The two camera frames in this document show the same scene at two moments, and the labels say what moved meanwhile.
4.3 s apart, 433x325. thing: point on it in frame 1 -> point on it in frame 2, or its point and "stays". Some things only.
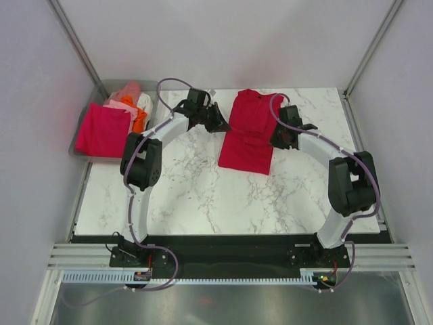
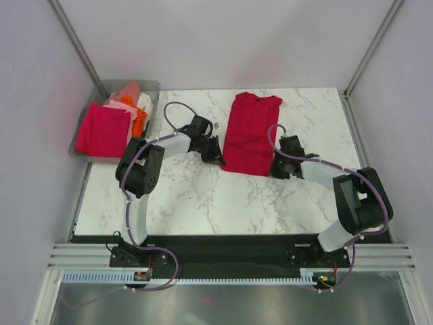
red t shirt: (247, 143) stays
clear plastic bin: (120, 107) stays
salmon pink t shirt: (132, 89) stays
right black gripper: (275, 141) -> (275, 172)
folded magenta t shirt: (103, 131) stays
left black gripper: (219, 124) -> (216, 156)
